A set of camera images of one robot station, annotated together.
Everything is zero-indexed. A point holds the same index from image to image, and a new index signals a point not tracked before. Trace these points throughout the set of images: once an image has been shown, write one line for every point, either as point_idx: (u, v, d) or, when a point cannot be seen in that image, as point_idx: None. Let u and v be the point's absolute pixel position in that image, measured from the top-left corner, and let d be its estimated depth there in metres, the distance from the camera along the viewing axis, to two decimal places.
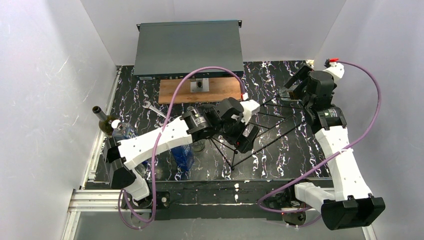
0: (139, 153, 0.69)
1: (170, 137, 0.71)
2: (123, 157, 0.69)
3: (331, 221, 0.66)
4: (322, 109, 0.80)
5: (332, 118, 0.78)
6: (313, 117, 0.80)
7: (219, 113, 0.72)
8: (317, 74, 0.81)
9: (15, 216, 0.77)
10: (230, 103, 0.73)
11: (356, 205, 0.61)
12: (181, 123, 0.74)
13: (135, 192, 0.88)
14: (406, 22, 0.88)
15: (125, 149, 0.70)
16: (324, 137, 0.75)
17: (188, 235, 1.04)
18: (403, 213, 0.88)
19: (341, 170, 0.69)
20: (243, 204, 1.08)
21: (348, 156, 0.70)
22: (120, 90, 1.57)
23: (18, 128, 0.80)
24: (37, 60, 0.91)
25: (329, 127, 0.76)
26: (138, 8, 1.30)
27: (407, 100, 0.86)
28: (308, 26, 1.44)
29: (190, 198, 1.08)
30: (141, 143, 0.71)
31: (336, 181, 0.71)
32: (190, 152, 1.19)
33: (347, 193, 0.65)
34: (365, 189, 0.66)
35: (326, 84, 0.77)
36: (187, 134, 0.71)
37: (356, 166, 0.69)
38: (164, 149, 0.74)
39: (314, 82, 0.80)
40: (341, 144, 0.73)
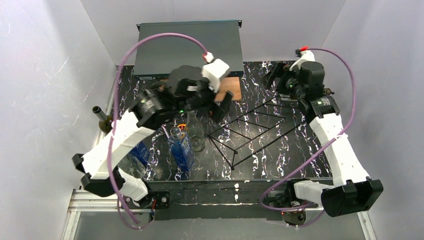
0: (101, 163, 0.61)
1: (123, 136, 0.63)
2: (88, 173, 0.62)
3: (331, 208, 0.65)
4: (315, 99, 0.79)
5: (325, 106, 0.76)
6: (307, 107, 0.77)
7: (172, 89, 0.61)
8: (308, 66, 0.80)
9: (15, 216, 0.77)
10: (180, 74, 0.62)
11: (355, 189, 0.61)
12: (130, 115, 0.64)
13: (133, 193, 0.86)
14: (405, 22, 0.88)
15: (86, 163, 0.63)
16: (320, 126, 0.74)
17: (188, 235, 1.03)
18: (403, 213, 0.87)
19: (338, 156, 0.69)
20: (243, 204, 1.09)
21: (343, 141, 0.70)
22: (120, 90, 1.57)
23: (17, 128, 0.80)
24: (38, 60, 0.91)
25: (322, 115, 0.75)
26: (138, 8, 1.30)
27: (406, 100, 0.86)
28: (308, 26, 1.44)
29: (190, 198, 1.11)
30: (99, 151, 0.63)
31: (334, 167, 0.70)
32: (190, 152, 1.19)
33: (345, 178, 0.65)
34: (362, 173, 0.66)
35: (315, 73, 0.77)
36: (138, 128, 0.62)
37: (352, 152, 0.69)
38: (127, 148, 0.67)
39: (304, 72, 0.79)
40: (336, 130, 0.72)
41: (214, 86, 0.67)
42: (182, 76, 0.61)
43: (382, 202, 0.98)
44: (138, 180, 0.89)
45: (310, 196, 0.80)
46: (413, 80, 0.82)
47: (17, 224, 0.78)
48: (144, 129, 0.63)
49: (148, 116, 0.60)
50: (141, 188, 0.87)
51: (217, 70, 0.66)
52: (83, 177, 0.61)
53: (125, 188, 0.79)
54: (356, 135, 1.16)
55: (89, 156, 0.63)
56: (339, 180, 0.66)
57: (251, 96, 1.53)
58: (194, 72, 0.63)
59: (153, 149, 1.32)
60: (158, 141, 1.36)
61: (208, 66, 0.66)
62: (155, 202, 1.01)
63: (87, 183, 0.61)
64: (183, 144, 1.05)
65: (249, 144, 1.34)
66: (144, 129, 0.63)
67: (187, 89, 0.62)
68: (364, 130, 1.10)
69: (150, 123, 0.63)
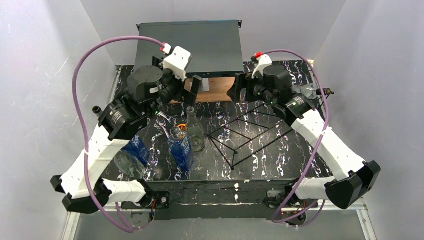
0: (80, 181, 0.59)
1: (98, 151, 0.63)
2: (69, 193, 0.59)
3: (343, 203, 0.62)
4: (288, 101, 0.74)
5: (301, 105, 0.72)
6: (284, 111, 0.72)
7: (136, 96, 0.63)
8: (270, 70, 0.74)
9: (15, 216, 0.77)
10: (141, 78, 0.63)
11: (360, 180, 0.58)
12: (101, 129, 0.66)
13: (130, 197, 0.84)
14: (405, 22, 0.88)
15: (65, 185, 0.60)
16: (303, 127, 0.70)
17: (188, 235, 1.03)
18: (402, 213, 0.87)
19: (331, 150, 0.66)
20: (243, 204, 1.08)
21: (328, 135, 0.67)
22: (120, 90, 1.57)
23: (17, 128, 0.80)
24: (38, 60, 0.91)
25: (301, 115, 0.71)
26: (138, 8, 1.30)
27: (405, 100, 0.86)
28: (308, 26, 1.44)
29: (190, 198, 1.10)
30: (75, 170, 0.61)
31: (331, 163, 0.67)
32: (190, 152, 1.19)
33: (347, 170, 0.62)
34: (358, 160, 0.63)
35: (283, 76, 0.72)
36: (110, 141, 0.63)
37: (342, 142, 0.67)
38: (105, 164, 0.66)
39: (270, 77, 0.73)
40: (320, 126, 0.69)
41: (181, 75, 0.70)
42: (143, 79, 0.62)
43: (382, 202, 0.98)
44: (132, 182, 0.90)
45: (316, 196, 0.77)
46: (413, 79, 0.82)
47: (17, 224, 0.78)
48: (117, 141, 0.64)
49: (118, 128, 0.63)
50: (137, 190, 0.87)
51: (178, 60, 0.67)
52: (64, 198, 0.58)
53: (117, 198, 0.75)
54: (357, 135, 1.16)
55: (67, 178, 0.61)
56: (342, 174, 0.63)
57: None
58: (154, 73, 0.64)
59: (153, 149, 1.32)
60: (158, 141, 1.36)
61: (168, 57, 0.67)
62: (155, 203, 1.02)
63: (69, 204, 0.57)
64: (183, 144, 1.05)
65: (249, 144, 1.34)
66: (117, 140, 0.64)
67: (150, 92, 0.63)
68: (364, 130, 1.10)
69: (122, 134, 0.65)
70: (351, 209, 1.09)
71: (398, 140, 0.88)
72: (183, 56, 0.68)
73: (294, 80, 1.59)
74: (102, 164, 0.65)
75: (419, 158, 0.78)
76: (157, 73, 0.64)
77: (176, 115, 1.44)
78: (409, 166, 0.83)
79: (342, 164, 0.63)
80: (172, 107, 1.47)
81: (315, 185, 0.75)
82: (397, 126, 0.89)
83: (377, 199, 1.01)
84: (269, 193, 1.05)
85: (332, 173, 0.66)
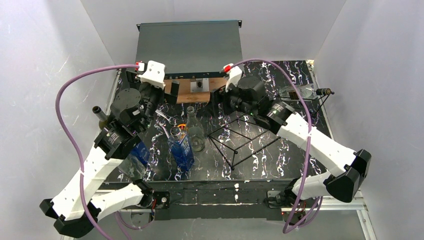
0: (74, 202, 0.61)
1: (94, 171, 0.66)
2: (61, 215, 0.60)
3: (346, 198, 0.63)
4: (268, 110, 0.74)
5: (281, 112, 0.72)
6: (267, 121, 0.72)
7: (122, 121, 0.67)
8: (244, 83, 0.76)
9: (16, 216, 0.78)
10: (121, 104, 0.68)
11: (357, 172, 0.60)
12: (97, 150, 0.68)
13: (127, 201, 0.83)
14: (405, 22, 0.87)
15: (57, 206, 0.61)
16: (290, 132, 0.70)
17: (188, 235, 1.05)
18: (400, 214, 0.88)
19: (321, 148, 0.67)
20: (243, 204, 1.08)
21: (314, 136, 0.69)
22: (120, 90, 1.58)
23: (17, 128, 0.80)
24: (37, 60, 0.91)
25: (285, 122, 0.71)
26: (138, 8, 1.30)
27: (404, 100, 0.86)
28: (308, 26, 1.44)
29: (190, 198, 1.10)
30: (69, 190, 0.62)
31: (325, 161, 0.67)
32: (190, 153, 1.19)
33: (342, 165, 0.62)
34: (349, 152, 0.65)
35: (258, 87, 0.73)
36: (107, 160, 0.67)
37: (329, 140, 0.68)
38: (99, 183, 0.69)
39: (246, 91, 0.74)
40: (304, 128, 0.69)
41: (160, 86, 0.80)
42: (123, 106, 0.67)
43: (382, 202, 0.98)
44: (129, 186, 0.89)
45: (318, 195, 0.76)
46: (412, 80, 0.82)
47: (17, 224, 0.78)
48: (114, 160, 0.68)
49: (115, 150, 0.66)
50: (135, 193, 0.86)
51: (155, 74, 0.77)
52: (57, 220, 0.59)
53: (112, 208, 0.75)
54: (357, 135, 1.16)
55: (59, 199, 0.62)
56: (338, 170, 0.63)
57: None
58: (133, 96, 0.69)
59: (153, 149, 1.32)
60: (158, 141, 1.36)
61: (145, 74, 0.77)
62: (155, 202, 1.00)
63: (62, 226, 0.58)
64: (183, 144, 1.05)
65: (249, 144, 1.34)
66: (114, 159, 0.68)
67: (134, 114, 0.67)
68: (364, 130, 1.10)
69: (118, 153, 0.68)
70: (351, 208, 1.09)
71: (397, 141, 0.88)
72: (158, 70, 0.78)
73: (294, 80, 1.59)
74: (95, 185, 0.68)
75: (419, 158, 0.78)
76: (135, 96, 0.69)
77: (176, 115, 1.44)
78: (408, 167, 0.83)
79: (336, 160, 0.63)
80: (172, 107, 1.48)
81: (314, 185, 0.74)
82: (397, 126, 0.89)
83: (377, 199, 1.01)
84: (269, 193, 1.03)
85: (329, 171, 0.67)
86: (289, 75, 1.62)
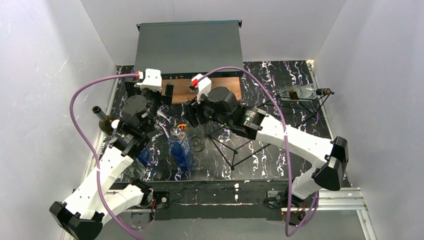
0: (90, 199, 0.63)
1: (110, 167, 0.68)
2: (76, 213, 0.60)
3: (334, 187, 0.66)
4: (242, 118, 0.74)
5: (254, 117, 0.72)
6: (243, 129, 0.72)
7: (133, 124, 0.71)
8: (214, 96, 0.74)
9: (16, 216, 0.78)
10: (130, 109, 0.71)
11: (337, 160, 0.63)
12: (113, 149, 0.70)
13: (128, 203, 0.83)
14: (405, 21, 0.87)
15: (71, 206, 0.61)
16: (267, 136, 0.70)
17: (188, 235, 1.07)
18: (401, 214, 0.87)
19: (300, 144, 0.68)
20: (243, 204, 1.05)
21: (290, 134, 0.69)
22: (120, 90, 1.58)
23: (18, 128, 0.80)
24: (38, 60, 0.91)
25: (259, 126, 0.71)
26: (138, 8, 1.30)
27: (404, 100, 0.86)
28: (308, 26, 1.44)
29: (190, 198, 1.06)
30: (83, 189, 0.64)
31: (306, 155, 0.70)
32: (190, 153, 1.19)
33: (322, 156, 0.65)
34: (326, 142, 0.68)
35: (229, 98, 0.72)
36: (124, 157, 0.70)
37: (304, 134, 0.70)
38: (112, 182, 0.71)
39: (218, 104, 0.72)
40: (279, 129, 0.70)
41: (158, 90, 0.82)
42: (133, 111, 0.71)
43: (382, 202, 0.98)
44: (127, 187, 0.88)
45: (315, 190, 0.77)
46: (413, 79, 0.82)
47: (18, 224, 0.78)
48: (129, 158, 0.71)
49: (131, 148, 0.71)
50: (136, 195, 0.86)
51: (154, 80, 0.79)
52: (72, 218, 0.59)
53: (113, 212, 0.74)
54: (357, 135, 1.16)
55: (72, 199, 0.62)
56: (320, 162, 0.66)
57: (252, 96, 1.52)
58: (139, 101, 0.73)
59: (153, 149, 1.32)
60: (158, 141, 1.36)
61: (144, 80, 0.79)
62: (155, 202, 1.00)
63: (78, 222, 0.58)
64: (183, 144, 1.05)
65: (249, 144, 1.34)
66: (128, 158, 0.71)
67: (143, 117, 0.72)
68: (364, 130, 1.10)
69: (133, 152, 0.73)
70: (351, 209, 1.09)
71: (397, 140, 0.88)
72: (156, 75, 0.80)
73: (294, 80, 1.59)
74: (108, 183, 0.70)
75: (419, 158, 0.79)
76: (142, 100, 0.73)
77: (176, 115, 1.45)
78: (408, 167, 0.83)
79: (317, 152, 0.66)
80: (172, 107, 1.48)
81: (306, 180, 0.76)
82: (397, 126, 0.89)
83: (376, 199, 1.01)
84: (269, 193, 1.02)
85: (312, 164, 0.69)
86: (289, 74, 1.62)
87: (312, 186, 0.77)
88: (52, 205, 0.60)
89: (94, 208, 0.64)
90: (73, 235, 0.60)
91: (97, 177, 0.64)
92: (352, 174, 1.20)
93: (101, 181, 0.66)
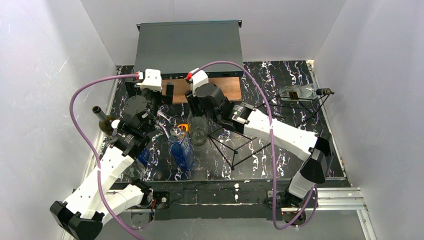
0: (91, 198, 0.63)
1: (111, 167, 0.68)
2: (77, 212, 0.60)
3: (321, 180, 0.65)
4: (230, 112, 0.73)
5: (242, 112, 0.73)
6: (232, 124, 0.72)
7: (133, 124, 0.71)
8: (201, 91, 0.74)
9: (16, 216, 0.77)
10: (131, 109, 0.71)
11: (320, 152, 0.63)
12: (114, 150, 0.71)
13: (129, 202, 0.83)
14: (405, 21, 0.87)
15: (71, 206, 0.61)
16: (253, 129, 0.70)
17: (188, 235, 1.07)
18: (402, 214, 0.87)
19: (285, 137, 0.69)
20: (243, 204, 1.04)
21: (276, 127, 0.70)
22: (120, 90, 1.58)
23: (18, 128, 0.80)
24: (38, 60, 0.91)
25: (247, 120, 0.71)
26: (138, 7, 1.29)
27: (404, 100, 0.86)
28: (308, 26, 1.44)
29: (190, 198, 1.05)
30: (84, 189, 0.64)
31: (291, 149, 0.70)
32: (190, 152, 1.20)
33: (306, 148, 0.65)
34: (310, 135, 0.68)
35: (216, 93, 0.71)
36: (124, 157, 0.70)
37: (290, 128, 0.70)
38: (113, 181, 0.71)
39: (205, 99, 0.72)
40: (266, 123, 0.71)
41: (158, 90, 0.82)
42: (133, 111, 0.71)
43: (381, 202, 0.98)
44: (128, 187, 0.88)
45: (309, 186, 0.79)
46: (413, 79, 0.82)
47: (18, 224, 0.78)
48: (130, 158, 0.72)
49: (131, 149, 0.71)
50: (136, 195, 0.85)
51: (153, 80, 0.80)
52: (73, 217, 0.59)
53: (113, 212, 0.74)
54: (357, 135, 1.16)
55: (73, 199, 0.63)
56: (304, 153, 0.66)
57: (252, 96, 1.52)
58: (140, 102, 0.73)
59: (153, 149, 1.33)
60: (158, 141, 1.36)
61: (145, 81, 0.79)
62: (155, 202, 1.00)
63: (78, 221, 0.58)
64: (183, 144, 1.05)
65: (249, 144, 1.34)
66: (129, 157, 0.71)
67: (143, 117, 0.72)
68: (364, 130, 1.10)
69: (134, 152, 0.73)
70: (351, 209, 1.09)
71: (397, 140, 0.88)
72: (156, 75, 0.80)
73: (294, 80, 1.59)
74: (109, 182, 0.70)
75: (418, 158, 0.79)
76: (143, 101, 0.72)
77: (176, 115, 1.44)
78: (408, 167, 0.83)
79: (301, 145, 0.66)
80: (172, 107, 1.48)
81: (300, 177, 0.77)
82: (397, 126, 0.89)
83: (376, 200, 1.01)
84: (269, 193, 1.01)
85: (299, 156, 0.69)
86: (289, 74, 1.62)
87: (305, 181, 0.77)
88: (52, 205, 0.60)
89: (94, 207, 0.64)
90: (73, 235, 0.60)
91: (98, 177, 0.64)
92: (352, 174, 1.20)
93: (102, 180, 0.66)
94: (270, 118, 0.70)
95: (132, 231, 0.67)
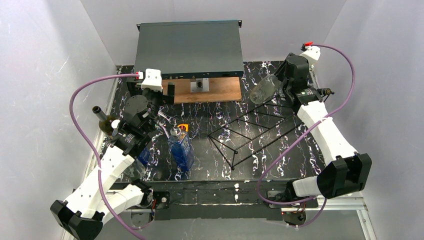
0: (91, 198, 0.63)
1: (112, 167, 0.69)
2: (77, 212, 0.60)
3: (331, 190, 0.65)
4: (300, 90, 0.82)
5: (309, 96, 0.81)
6: (292, 99, 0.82)
7: (134, 123, 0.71)
8: (293, 58, 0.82)
9: (15, 216, 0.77)
10: (131, 109, 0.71)
11: (345, 164, 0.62)
12: (114, 149, 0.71)
13: (130, 201, 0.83)
14: (405, 21, 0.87)
15: (72, 205, 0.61)
16: (306, 113, 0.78)
17: (188, 235, 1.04)
18: (403, 215, 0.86)
19: (326, 136, 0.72)
20: (243, 204, 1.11)
21: (326, 123, 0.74)
22: (120, 90, 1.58)
23: (18, 128, 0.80)
24: (38, 60, 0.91)
25: (307, 104, 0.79)
26: (138, 7, 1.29)
27: (404, 100, 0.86)
28: (307, 27, 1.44)
29: (190, 198, 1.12)
30: (85, 189, 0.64)
31: (324, 148, 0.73)
32: (190, 152, 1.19)
33: (336, 154, 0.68)
34: (349, 148, 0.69)
35: (302, 67, 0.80)
36: (125, 156, 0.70)
37: (337, 132, 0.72)
38: (113, 181, 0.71)
39: (290, 65, 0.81)
40: (321, 115, 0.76)
41: (159, 90, 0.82)
42: (133, 110, 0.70)
43: (382, 202, 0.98)
44: (127, 187, 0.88)
45: (310, 191, 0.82)
46: (413, 79, 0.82)
47: (17, 224, 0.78)
48: (130, 157, 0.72)
49: (131, 149, 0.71)
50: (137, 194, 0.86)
51: (153, 80, 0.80)
52: (74, 216, 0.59)
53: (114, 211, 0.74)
54: (357, 136, 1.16)
55: (73, 198, 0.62)
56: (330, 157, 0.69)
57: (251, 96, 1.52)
58: (141, 101, 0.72)
59: (153, 149, 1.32)
60: (158, 141, 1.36)
61: (145, 81, 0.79)
62: (155, 202, 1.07)
63: (78, 220, 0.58)
64: (183, 143, 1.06)
65: (249, 144, 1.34)
66: (129, 157, 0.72)
67: (144, 117, 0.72)
68: (364, 130, 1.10)
69: (134, 151, 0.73)
70: (351, 209, 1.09)
71: (398, 140, 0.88)
72: (156, 75, 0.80)
73: None
74: (110, 182, 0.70)
75: (419, 158, 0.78)
76: (143, 100, 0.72)
77: (176, 115, 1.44)
78: (409, 166, 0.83)
79: (333, 149, 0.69)
80: (172, 107, 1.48)
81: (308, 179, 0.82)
82: (397, 126, 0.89)
83: (376, 199, 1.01)
84: (269, 193, 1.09)
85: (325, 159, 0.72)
86: None
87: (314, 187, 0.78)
88: (53, 204, 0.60)
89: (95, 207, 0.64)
90: (73, 234, 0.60)
91: (98, 176, 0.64)
92: None
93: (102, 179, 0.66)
94: (328, 113, 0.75)
95: (133, 232, 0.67)
